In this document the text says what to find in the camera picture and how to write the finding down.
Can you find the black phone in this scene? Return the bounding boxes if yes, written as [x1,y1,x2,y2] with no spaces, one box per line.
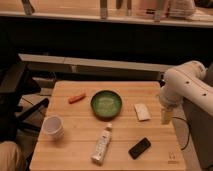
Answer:
[128,138,151,159]

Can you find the black cable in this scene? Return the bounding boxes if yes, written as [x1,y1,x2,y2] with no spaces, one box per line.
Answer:
[172,116,191,151]

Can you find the white squeeze tube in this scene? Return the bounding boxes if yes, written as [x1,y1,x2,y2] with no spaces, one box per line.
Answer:
[91,123,112,165]

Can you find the grey cabinet at right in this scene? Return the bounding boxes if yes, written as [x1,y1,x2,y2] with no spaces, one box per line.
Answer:
[182,63,213,170]

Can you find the white paper cup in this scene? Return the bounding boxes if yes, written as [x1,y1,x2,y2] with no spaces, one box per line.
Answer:
[42,116,64,140]

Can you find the grey metal rail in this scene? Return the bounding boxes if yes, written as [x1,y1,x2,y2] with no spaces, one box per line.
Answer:
[20,54,171,72]

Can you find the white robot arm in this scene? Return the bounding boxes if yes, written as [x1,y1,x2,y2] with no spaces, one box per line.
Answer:
[159,61,213,124]

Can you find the black office chair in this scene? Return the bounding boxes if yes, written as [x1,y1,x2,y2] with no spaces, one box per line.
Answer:
[0,62,49,142]

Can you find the white sponge pad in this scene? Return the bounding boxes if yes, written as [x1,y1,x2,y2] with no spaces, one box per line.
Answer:
[134,103,151,121]

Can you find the green ceramic bowl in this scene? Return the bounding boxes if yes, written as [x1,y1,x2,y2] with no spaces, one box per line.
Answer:
[90,90,122,120]

